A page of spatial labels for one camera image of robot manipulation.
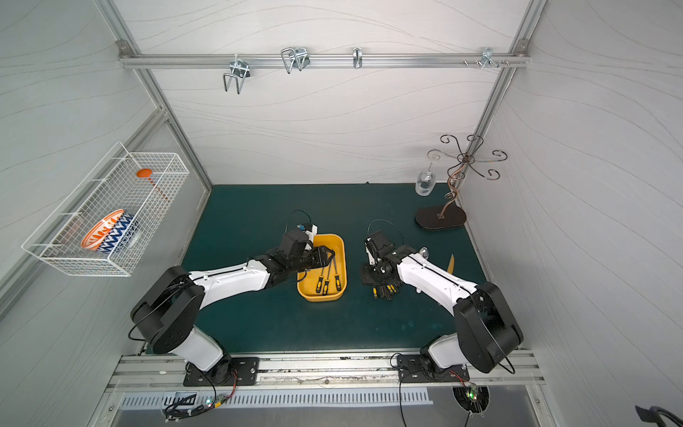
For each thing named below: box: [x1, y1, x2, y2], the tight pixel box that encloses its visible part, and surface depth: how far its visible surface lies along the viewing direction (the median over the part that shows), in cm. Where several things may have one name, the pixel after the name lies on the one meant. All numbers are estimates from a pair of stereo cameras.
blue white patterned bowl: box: [96, 210, 139, 254], surface depth 60 cm
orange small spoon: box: [136, 168, 171, 204], surface depth 80 cm
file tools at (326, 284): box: [315, 257, 342, 296], surface depth 91 cm
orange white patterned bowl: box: [80, 209, 135, 254], surface depth 62 cm
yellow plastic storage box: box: [297, 233, 348, 303], surface depth 91 cm
